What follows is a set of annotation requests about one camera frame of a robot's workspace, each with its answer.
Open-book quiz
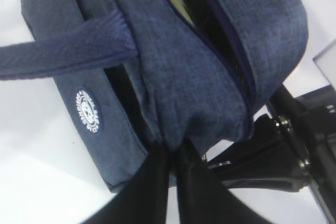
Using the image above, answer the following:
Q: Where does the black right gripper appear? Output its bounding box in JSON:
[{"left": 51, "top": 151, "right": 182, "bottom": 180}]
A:
[{"left": 207, "top": 86, "right": 335, "bottom": 223}]

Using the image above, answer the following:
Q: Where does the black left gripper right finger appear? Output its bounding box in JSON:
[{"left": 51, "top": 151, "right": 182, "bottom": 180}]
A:
[{"left": 176, "top": 140, "right": 270, "bottom": 223}]

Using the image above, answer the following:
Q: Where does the dark blue lunch bag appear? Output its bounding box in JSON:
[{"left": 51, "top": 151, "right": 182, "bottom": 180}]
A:
[{"left": 1, "top": 0, "right": 308, "bottom": 192}]

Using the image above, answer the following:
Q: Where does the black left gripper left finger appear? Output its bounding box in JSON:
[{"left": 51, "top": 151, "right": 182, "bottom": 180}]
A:
[{"left": 93, "top": 143, "right": 168, "bottom": 223}]

